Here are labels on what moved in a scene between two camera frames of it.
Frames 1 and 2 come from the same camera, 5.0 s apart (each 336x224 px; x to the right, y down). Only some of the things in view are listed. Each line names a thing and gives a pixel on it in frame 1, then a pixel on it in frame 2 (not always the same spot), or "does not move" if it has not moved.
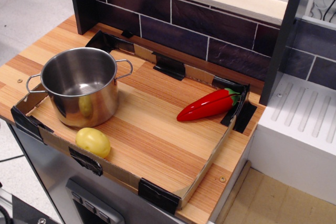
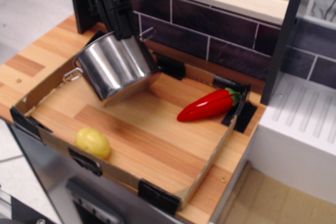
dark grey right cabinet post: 279,61 does not move
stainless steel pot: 82,83 → 113,66
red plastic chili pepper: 209,105 does not move
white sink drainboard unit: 295,140 does not move
